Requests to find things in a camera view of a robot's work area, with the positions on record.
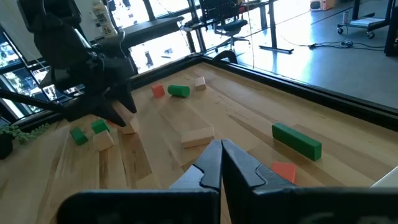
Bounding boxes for green rectangular wooden block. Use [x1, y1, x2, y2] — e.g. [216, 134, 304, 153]
[271, 121, 323, 162]
[70, 127, 89, 146]

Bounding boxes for large office window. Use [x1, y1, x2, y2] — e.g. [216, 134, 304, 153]
[0, 0, 206, 122]

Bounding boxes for black aluminium table frame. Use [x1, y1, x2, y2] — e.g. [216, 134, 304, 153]
[0, 52, 398, 131]

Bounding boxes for black post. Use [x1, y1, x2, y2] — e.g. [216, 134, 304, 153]
[384, 0, 398, 57]

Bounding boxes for long natural wooden plank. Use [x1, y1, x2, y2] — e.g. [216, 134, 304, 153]
[111, 101, 140, 135]

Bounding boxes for black diagonal frame strut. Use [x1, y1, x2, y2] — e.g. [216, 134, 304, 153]
[0, 88, 68, 113]

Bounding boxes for white item with 26 print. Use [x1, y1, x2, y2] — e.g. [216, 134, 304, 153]
[92, 0, 119, 39]

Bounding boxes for small potted green plant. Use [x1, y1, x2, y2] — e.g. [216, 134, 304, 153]
[0, 123, 51, 160]

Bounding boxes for red rectangular wooden block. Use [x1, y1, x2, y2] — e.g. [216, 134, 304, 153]
[271, 161, 298, 185]

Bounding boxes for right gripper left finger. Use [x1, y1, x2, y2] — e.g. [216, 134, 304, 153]
[57, 139, 223, 224]

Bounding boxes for low wheeled cart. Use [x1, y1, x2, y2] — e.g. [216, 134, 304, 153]
[337, 17, 391, 40]

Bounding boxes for orange and white box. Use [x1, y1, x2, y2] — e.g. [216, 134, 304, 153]
[310, 0, 336, 12]

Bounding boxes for grey desk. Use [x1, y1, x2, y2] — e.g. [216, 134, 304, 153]
[119, 16, 186, 49]

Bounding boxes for green wooden cube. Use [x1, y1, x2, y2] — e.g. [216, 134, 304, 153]
[91, 119, 109, 134]

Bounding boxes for black office chair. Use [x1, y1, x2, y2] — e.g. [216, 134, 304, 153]
[198, 0, 251, 52]

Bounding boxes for white plastic bin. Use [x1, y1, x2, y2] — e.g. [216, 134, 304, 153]
[371, 166, 398, 188]

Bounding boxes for black cables on floor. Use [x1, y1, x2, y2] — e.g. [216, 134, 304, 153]
[279, 30, 386, 52]

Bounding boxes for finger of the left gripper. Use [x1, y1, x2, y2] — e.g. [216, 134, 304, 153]
[107, 82, 137, 114]
[63, 96, 127, 128]

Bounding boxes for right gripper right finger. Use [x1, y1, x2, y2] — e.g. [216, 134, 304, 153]
[221, 138, 398, 224]

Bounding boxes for green wooden cylinder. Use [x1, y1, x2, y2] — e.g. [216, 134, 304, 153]
[167, 84, 191, 98]

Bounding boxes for natural wooden block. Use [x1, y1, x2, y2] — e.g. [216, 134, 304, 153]
[194, 77, 207, 91]
[92, 129, 115, 152]
[180, 126, 216, 149]

